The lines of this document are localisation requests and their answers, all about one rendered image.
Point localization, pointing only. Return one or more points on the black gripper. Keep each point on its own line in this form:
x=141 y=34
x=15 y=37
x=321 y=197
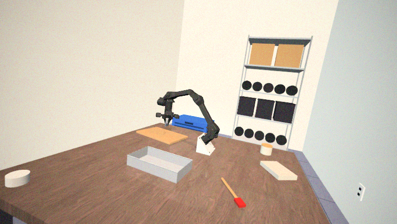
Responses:
x=163 y=115

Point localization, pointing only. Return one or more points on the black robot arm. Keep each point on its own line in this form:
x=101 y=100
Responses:
x=168 y=100

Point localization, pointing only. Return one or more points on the small cream jar with orange lid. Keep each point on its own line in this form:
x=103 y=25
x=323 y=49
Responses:
x=266 y=148

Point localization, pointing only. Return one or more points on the white short cylinder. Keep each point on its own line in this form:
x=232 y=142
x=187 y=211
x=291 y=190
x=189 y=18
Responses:
x=17 y=178

